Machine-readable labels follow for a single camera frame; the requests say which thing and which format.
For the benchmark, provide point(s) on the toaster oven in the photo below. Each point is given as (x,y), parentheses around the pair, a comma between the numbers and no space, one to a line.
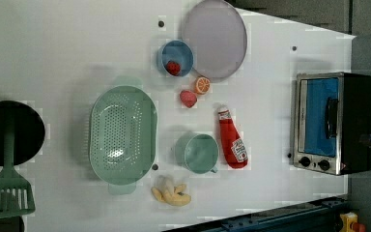
(332,114)

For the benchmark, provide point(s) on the yellow red object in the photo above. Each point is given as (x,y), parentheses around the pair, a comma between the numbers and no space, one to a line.
(351,224)

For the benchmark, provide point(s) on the red ketchup bottle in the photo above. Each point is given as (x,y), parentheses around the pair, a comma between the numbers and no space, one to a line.
(232,145)

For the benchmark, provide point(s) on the green mug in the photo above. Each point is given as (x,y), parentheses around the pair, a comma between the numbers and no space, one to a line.
(197,152)

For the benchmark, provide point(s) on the orange slice toy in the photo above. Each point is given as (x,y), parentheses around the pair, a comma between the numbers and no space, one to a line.
(202,85)

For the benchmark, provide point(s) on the round lavender plate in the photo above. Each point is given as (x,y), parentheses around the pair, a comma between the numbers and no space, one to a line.
(216,33)

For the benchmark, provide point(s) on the pink red toy fruit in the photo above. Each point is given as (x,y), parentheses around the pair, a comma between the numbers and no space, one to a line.
(188,98)

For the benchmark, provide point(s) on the toy banana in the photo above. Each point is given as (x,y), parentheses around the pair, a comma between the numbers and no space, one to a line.
(166,192)

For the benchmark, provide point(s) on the red toy strawberry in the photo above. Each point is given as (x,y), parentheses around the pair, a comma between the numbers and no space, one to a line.
(173,68)

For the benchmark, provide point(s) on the blue bowl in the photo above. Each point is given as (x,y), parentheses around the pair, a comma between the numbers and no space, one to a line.
(177,51)

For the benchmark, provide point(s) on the green colander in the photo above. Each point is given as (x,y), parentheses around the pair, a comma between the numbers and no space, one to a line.
(123,135)

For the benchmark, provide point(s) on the green spatula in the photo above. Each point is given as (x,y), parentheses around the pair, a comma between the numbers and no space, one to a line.
(16,195)

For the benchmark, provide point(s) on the blue metal frame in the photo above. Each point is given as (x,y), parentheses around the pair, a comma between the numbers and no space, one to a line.
(314,216)

